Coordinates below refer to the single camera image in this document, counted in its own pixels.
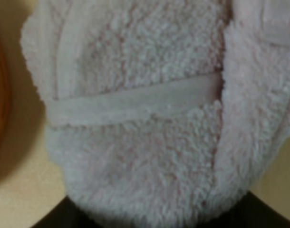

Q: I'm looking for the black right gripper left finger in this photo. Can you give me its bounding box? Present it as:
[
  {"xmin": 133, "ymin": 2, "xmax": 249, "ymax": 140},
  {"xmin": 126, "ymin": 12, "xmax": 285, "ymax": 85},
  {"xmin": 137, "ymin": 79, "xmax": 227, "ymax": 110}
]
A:
[{"xmin": 32, "ymin": 197, "xmax": 100, "ymax": 228}]

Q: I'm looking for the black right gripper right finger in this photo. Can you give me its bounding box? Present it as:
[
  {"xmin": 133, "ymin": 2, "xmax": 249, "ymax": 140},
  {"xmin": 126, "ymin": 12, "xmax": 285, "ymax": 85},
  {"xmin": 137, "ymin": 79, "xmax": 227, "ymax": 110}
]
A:
[{"xmin": 218, "ymin": 189, "xmax": 290, "ymax": 228}]

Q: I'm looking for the pink towel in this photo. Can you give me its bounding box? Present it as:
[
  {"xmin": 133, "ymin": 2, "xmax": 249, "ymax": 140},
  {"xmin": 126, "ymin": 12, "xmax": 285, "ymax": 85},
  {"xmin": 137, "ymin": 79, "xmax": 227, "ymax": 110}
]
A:
[{"xmin": 21, "ymin": 0, "xmax": 290, "ymax": 228}]

